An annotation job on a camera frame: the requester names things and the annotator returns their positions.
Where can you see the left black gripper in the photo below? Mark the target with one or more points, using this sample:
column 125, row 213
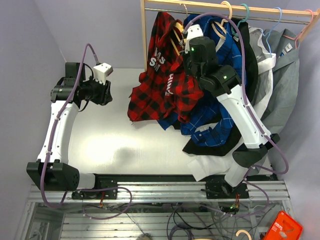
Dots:
column 105, row 97

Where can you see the red black plaid shirt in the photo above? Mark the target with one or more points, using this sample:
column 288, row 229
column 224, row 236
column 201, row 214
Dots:
column 164, row 88

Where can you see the yellow velvet hanger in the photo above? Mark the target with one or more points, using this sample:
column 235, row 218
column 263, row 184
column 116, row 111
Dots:
column 178, row 29

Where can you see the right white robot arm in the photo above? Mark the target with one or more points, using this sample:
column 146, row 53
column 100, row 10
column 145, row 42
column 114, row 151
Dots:
column 223, row 83

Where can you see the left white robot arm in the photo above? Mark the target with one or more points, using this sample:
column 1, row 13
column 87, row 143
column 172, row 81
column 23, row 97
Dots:
column 51, row 170

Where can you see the blue plaid shirt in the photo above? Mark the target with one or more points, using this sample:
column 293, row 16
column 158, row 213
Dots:
column 210, row 124

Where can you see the white shirt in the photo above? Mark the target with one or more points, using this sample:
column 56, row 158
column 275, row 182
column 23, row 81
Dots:
column 207, row 165

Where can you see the cream plastic hanger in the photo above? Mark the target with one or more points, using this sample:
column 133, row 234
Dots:
column 218, row 27

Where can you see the light blue plastic hanger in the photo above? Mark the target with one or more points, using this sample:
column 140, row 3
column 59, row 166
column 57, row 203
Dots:
column 268, row 34

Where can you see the grey shirt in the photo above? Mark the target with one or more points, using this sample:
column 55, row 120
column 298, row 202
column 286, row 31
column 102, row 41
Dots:
column 285, row 80

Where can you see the cream hanger on floor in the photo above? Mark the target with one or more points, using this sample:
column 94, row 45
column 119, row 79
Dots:
column 243, row 233

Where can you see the pink plastic hanger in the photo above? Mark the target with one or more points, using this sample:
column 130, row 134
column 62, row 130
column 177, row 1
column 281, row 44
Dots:
column 296, row 38

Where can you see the wooden clothes rack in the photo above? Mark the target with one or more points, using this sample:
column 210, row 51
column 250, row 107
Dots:
column 218, row 6

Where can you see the orange plastic box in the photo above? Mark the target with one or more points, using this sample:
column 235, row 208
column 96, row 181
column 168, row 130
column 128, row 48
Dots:
column 284, row 227

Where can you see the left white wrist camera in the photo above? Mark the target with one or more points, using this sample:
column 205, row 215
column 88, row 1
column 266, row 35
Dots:
column 101, row 72

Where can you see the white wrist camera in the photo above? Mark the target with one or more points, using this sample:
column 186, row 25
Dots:
column 194, row 31
column 101, row 72

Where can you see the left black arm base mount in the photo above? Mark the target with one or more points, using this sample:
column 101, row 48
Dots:
column 104, row 188

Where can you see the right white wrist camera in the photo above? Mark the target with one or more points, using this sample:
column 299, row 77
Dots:
column 194, row 31

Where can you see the aluminium rail frame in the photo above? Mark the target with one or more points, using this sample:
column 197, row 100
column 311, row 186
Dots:
column 170, row 192

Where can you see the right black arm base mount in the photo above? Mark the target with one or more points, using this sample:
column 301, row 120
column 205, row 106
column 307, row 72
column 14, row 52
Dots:
column 220, row 189

